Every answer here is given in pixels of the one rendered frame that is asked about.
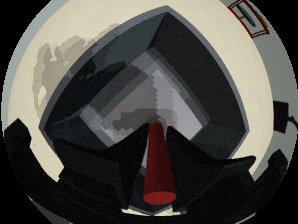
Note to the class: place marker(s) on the dark red peg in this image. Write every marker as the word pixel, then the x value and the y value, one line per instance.
pixel 159 183

